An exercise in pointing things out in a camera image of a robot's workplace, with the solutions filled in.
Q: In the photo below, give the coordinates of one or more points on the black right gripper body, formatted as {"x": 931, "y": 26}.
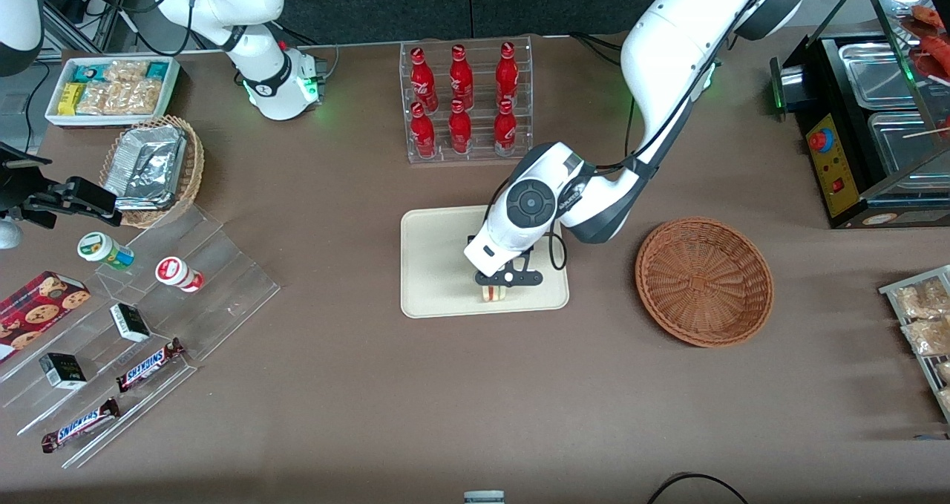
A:
{"x": 16, "y": 191}

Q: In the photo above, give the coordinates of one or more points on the triangle sandwich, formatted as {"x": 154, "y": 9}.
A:
{"x": 494, "y": 294}

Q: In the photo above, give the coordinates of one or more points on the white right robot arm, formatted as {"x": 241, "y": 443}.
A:
{"x": 260, "y": 81}

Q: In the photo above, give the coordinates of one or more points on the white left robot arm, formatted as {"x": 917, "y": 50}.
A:
{"x": 668, "y": 59}

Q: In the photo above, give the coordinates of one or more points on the cream plastic tray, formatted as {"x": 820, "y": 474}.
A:
{"x": 445, "y": 266}

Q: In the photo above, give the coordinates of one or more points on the wicker basket with foil packs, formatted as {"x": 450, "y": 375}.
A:
{"x": 194, "y": 170}

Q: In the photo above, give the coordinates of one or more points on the empty round wicker basket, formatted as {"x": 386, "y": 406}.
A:
{"x": 705, "y": 281}

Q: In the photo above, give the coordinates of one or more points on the green lid yogurt cup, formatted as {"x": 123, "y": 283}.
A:
{"x": 96, "y": 248}

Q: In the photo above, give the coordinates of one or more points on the silver foil pack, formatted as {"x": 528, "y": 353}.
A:
{"x": 145, "y": 203}
{"x": 148, "y": 162}

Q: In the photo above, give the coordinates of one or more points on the clear bag of nut snacks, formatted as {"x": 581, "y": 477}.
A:
{"x": 95, "y": 98}
{"x": 137, "y": 97}
{"x": 126, "y": 70}

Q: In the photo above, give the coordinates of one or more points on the yellow snack pack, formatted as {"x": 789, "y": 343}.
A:
{"x": 70, "y": 99}

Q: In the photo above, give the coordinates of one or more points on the red lid yogurt cup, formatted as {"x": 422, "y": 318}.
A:
{"x": 174, "y": 272}

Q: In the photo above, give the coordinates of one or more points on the red cola bottle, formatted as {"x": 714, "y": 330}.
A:
{"x": 505, "y": 131}
{"x": 460, "y": 131}
{"x": 507, "y": 77}
{"x": 423, "y": 133}
{"x": 423, "y": 81}
{"x": 461, "y": 79}

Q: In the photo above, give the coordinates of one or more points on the red tartan cookie box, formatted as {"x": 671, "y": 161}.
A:
{"x": 37, "y": 311}

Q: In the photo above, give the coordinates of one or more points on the small black carton box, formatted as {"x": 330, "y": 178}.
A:
{"x": 130, "y": 322}
{"x": 63, "y": 370}

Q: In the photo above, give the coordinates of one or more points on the teal snack pack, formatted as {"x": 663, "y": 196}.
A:
{"x": 89, "y": 72}
{"x": 156, "y": 70}

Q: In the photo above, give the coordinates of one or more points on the white snack bin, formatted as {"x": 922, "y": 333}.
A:
{"x": 172, "y": 92}

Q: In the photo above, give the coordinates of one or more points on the clear acrylic bottle rack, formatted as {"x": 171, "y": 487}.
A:
{"x": 482, "y": 96}

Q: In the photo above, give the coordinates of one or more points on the clear acrylic stepped stand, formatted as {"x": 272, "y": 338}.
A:
{"x": 223, "y": 296}

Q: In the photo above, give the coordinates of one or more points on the Snickers chocolate bar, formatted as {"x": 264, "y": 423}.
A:
{"x": 148, "y": 365}
{"x": 80, "y": 424}

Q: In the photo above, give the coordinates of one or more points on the grey white device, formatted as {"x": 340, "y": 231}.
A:
{"x": 484, "y": 497}

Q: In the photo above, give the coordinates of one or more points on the red emergency button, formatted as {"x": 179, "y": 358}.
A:
{"x": 820, "y": 140}

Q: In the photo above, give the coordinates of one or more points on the black food warmer machine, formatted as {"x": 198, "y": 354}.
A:
{"x": 839, "y": 185}

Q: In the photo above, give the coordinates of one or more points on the steel food pan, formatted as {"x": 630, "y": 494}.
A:
{"x": 902, "y": 144}
{"x": 876, "y": 73}

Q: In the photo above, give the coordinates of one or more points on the clear bag of fried snacks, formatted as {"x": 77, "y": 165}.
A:
{"x": 924, "y": 300}
{"x": 931, "y": 337}

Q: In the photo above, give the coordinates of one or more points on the red sausages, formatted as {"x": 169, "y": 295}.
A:
{"x": 935, "y": 44}

